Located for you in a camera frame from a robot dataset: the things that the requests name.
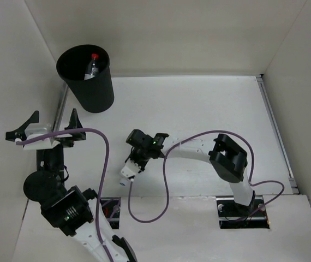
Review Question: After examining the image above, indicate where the red-capped red-label bottle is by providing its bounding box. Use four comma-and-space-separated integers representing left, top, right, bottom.
84, 53, 99, 80

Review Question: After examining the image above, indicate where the blue-label clear bottle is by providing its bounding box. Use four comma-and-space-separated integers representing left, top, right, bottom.
119, 177, 129, 186

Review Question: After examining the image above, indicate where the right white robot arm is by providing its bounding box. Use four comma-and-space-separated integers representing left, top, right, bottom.
121, 129, 255, 216

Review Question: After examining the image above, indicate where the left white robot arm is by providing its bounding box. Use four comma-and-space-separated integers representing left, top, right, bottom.
5, 109, 137, 261

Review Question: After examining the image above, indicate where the black plastic waste bin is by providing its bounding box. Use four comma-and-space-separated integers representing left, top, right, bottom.
56, 44, 115, 113

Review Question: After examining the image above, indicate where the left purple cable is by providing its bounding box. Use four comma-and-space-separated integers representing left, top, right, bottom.
16, 128, 121, 262

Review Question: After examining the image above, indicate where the purple cable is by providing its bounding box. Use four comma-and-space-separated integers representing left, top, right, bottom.
127, 130, 285, 224
16, 128, 121, 262

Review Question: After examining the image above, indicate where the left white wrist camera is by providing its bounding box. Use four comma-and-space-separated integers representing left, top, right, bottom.
15, 123, 73, 151

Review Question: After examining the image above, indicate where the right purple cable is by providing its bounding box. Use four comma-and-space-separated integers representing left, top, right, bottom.
127, 130, 285, 224

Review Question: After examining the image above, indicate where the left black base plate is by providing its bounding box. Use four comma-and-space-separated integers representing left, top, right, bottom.
100, 198, 121, 230

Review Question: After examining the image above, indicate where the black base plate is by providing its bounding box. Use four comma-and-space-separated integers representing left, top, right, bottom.
216, 196, 270, 229
100, 198, 121, 230

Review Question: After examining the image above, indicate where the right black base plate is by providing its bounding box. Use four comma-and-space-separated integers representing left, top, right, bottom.
216, 196, 270, 229

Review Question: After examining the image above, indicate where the right aluminium frame rail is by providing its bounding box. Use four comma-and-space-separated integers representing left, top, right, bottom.
256, 74, 300, 194

